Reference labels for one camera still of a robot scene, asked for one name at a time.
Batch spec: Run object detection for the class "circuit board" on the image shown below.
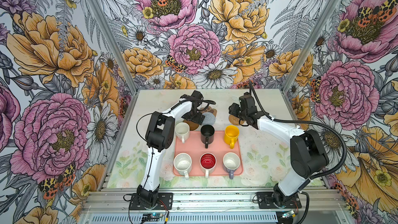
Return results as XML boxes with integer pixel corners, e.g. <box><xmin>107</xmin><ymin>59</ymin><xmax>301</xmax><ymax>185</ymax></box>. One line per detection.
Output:
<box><xmin>281</xmin><ymin>210</ymin><xmax>296</xmax><ymax>218</ymax></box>
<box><xmin>141</xmin><ymin>213</ymin><xmax>166</xmax><ymax>224</ymax></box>

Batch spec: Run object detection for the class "white mug back left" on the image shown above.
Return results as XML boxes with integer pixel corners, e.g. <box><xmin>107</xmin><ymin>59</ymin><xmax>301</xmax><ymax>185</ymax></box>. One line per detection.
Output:
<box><xmin>175</xmin><ymin>122</ymin><xmax>190</xmax><ymax>143</ymax></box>

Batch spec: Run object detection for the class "white mug front left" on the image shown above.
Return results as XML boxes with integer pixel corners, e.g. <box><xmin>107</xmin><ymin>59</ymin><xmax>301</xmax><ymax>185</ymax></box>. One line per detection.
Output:
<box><xmin>173</xmin><ymin>153</ymin><xmax>192</xmax><ymax>180</ymax></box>

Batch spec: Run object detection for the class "grey round felt coaster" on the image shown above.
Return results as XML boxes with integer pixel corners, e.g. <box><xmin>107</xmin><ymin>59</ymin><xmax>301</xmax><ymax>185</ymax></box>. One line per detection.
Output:
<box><xmin>202</xmin><ymin>112</ymin><xmax>216</xmax><ymax>125</ymax></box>

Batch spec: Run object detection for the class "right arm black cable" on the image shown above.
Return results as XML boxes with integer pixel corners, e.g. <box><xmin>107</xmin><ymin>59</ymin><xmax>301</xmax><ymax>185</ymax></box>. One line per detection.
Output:
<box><xmin>248</xmin><ymin>80</ymin><xmax>347</xmax><ymax>224</ymax></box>

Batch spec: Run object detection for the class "aluminium front rail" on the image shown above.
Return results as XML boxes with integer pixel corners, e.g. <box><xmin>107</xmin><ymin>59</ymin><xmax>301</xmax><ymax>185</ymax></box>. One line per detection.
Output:
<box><xmin>82</xmin><ymin>187</ymin><xmax>346</xmax><ymax>214</ymax></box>

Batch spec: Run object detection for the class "yellow mug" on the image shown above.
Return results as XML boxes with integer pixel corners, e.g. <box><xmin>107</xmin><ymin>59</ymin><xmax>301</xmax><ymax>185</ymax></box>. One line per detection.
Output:
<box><xmin>223</xmin><ymin>125</ymin><xmax>239</xmax><ymax>149</ymax></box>

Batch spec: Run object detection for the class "brown round coaster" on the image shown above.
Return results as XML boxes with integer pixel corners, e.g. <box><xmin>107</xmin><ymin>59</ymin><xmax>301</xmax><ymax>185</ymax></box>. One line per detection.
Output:
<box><xmin>183</xmin><ymin>120</ymin><xmax>200</xmax><ymax>131</ymax></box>

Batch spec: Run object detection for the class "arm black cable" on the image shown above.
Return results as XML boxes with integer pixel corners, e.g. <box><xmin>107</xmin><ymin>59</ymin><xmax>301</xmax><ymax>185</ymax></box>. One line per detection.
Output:
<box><xmin>122</xmin><ymin>97</ymin><xmax>217</xmax><ymax>203</ymax></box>
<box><xmin>248</xmin><ymin>80</ymin><xmax>347</xmax><ymax>224</ymax></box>

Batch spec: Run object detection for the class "black mug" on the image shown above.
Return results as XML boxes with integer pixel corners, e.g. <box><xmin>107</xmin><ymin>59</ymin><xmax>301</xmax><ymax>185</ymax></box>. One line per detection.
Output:
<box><xmin>200</xmin><ymin>124</ymin><xmax>215</xmax><ymax>149</ymax></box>

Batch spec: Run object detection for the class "woven rattan round coaster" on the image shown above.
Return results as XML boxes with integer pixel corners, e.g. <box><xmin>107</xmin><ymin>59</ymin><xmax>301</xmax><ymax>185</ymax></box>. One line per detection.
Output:
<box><xmin>229</xmin><ymin>115</ymin><xmax>240</xmax><ymax>126</ymax></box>

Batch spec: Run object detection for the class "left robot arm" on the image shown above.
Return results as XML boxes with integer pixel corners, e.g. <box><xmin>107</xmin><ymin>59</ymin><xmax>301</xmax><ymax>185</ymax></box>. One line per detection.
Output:
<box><xmin>134</xmin><ymin>90</ymin><xmax>215</xmax><ymax>208</ymax></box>

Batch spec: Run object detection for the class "red inside mug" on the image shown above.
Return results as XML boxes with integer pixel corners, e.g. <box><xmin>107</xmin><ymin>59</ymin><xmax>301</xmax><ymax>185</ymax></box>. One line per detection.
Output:
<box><xmin>200</xmin><ymin>153</ymin><xmax>217</xmax><ymax>178</ymax></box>

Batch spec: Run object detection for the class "pink silicone tray mat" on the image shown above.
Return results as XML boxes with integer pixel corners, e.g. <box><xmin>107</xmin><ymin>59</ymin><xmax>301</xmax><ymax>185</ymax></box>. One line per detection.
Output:
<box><xmin>172</xmin><ymin>130</ymin><xmax>244</xmax><ymax>177</ymax></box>

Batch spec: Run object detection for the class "left circuit board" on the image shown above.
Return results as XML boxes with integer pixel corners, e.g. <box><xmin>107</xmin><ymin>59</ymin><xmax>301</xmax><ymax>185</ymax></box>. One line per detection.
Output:
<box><xmin>141</xmin><ymin>213</ymin><xmax>166</xmax><ymax>224</ymax></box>

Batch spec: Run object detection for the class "white lavender mug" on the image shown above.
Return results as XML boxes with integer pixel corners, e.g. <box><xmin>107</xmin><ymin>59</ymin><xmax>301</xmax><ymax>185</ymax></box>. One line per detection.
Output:
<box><xmin>222</xmin><ymin>152</ymin><xmax>240</xmax><ymax>179</ymax></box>

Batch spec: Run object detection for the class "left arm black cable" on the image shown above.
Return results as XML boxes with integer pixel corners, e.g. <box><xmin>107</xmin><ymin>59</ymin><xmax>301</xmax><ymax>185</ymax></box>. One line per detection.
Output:
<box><xmin>122</xmin><ymin>97</ymin><xmax>217</xmax><ymax>203</ymax></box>

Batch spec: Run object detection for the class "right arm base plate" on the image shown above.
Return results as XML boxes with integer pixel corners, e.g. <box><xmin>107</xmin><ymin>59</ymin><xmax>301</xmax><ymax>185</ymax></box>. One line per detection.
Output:
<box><xmin>254</xmin><ymin>191</ymin><xmax>302</xmax><ymax>209</ymax></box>

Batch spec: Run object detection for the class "brown paw shaped coaster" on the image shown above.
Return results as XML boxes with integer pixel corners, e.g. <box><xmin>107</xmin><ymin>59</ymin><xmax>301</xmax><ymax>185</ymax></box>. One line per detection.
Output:
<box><xmin>202</xmin><ymin>106</ymin><xmax>217</xmax><ymax>117</ymax></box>

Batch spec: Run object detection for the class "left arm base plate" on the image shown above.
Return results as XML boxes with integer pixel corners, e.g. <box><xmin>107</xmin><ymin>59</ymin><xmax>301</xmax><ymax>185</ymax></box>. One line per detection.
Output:
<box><xmin>129</xmin><ymin>193</ymin><xmax>174</xmax><ymax>211</ymax></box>

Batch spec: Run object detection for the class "right circuit board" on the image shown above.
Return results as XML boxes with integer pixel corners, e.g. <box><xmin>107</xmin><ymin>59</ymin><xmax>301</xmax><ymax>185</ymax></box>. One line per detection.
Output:
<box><xmin>281</xmin><ymin>210</ymin><xmax>296</xmax><ymax>218</ymax></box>

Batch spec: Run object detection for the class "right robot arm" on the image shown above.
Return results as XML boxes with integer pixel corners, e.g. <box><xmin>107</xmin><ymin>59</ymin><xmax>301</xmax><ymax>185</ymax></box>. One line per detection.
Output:
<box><xmin>229</xmin><ymin>92</ymin><xmax>330</xmax><ymax>208</ymax></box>

